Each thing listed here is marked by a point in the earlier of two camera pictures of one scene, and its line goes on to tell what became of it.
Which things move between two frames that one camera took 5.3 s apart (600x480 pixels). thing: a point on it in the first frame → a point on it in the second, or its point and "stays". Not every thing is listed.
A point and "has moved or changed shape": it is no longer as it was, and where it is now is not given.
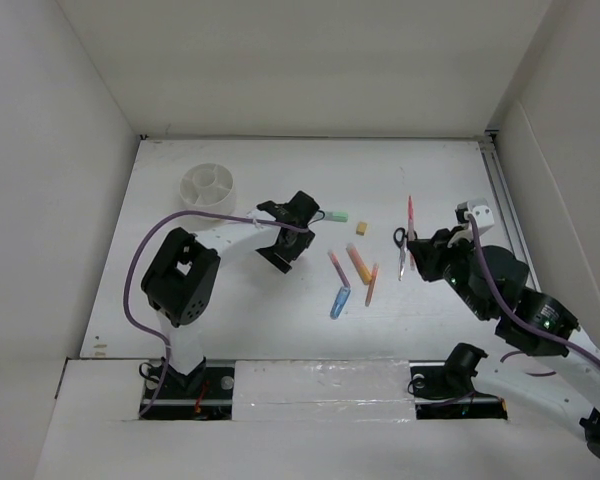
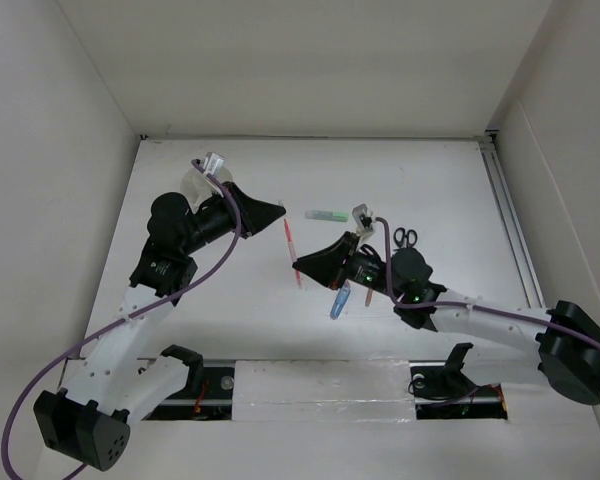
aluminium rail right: (507, 204) stays
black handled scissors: (401, 239) stays
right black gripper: (429, 252) → (326, 265)
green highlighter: (336, 216) stays
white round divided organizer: (208, 187) stays
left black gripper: (283, 259) → (256, 215)
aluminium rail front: (433, 396) stays
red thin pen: (410, 232) has moved or changed shape
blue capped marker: (339, 302) stays
